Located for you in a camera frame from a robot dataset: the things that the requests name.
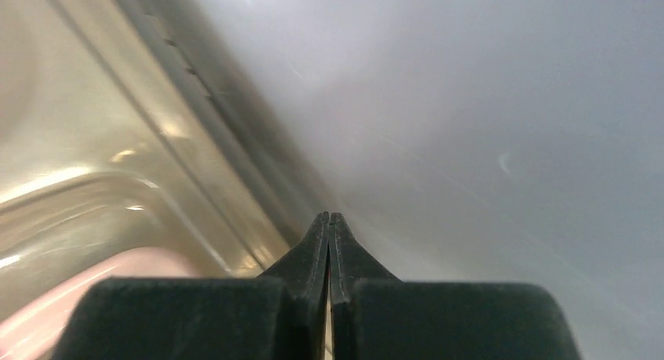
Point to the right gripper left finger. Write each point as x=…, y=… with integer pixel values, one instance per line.
x=279, y=314

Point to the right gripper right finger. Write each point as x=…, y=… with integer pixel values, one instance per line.
x=376, y=315

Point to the beige plastic tool box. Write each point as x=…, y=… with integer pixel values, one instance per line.
x=114, y=163

